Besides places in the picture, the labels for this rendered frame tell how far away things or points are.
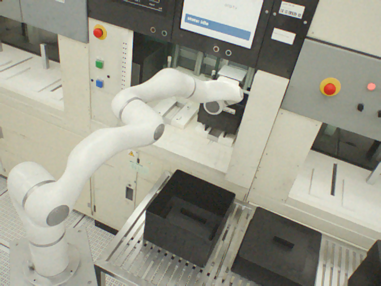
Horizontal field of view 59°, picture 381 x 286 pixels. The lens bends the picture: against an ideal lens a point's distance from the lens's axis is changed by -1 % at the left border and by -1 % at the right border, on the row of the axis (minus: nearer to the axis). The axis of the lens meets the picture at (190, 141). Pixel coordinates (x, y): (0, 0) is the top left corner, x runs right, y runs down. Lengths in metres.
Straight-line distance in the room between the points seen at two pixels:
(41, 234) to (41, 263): 0.15
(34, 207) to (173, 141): 0.89
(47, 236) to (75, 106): 0.87
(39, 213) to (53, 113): 1.06
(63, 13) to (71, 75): 0.30
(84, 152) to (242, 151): 0.67
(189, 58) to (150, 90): 1.31
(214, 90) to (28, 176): 0.73
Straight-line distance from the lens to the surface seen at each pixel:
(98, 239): 2.36
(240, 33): 1.29
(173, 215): 1.50
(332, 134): 1.91
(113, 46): 1.56
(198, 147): 1.70
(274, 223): 1.47
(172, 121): 1.81
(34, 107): 2.08
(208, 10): 1.30
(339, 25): 1.25
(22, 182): 1.07
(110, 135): 1.07
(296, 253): 1.41
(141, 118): 1.08
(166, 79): 1.13
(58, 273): 1.33
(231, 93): 1.37
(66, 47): 1.72
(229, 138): 1.76
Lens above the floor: 1.91
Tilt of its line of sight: 37 degrees down
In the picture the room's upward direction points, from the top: 11 degrees clockwise
